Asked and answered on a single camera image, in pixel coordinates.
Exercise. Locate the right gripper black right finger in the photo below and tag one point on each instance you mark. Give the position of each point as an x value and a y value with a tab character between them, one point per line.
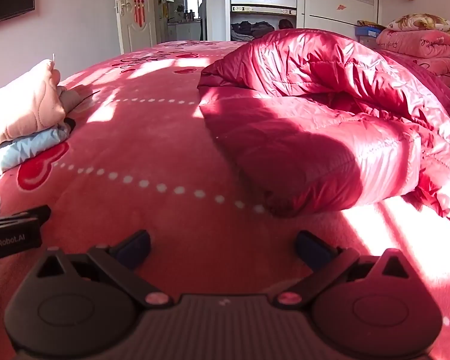
364	306

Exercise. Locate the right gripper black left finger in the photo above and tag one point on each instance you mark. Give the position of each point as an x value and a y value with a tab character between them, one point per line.
70	306

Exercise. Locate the red puffer down jacket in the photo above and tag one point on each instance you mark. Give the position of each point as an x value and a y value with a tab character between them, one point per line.
316	122

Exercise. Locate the white bedroom door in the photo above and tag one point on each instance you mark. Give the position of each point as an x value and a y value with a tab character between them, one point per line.
136	24

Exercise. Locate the dark clothes pile lower shelf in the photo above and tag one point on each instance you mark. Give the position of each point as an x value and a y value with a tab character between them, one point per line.
245	31

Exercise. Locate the light blue folded garment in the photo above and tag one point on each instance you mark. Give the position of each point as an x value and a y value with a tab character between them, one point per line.
16	152

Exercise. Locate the pink quilted folded garment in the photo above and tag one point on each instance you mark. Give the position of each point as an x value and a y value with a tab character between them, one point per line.
30	103

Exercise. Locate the pink heart-pattern bed blanket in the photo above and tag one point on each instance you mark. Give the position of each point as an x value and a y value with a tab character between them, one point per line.
140	157

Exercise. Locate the grey shoe boxes stack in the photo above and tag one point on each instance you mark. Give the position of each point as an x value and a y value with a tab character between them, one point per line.
369	42

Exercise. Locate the folded pink quilt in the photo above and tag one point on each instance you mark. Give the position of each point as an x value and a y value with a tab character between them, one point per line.
429	49

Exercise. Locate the blue shoe box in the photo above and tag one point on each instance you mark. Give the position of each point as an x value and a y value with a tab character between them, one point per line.
367	31

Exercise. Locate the floral pillow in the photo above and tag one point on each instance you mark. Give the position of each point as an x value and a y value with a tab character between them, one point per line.
423	21

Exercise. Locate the white wardrobe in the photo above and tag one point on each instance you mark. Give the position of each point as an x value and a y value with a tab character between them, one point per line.
338	16

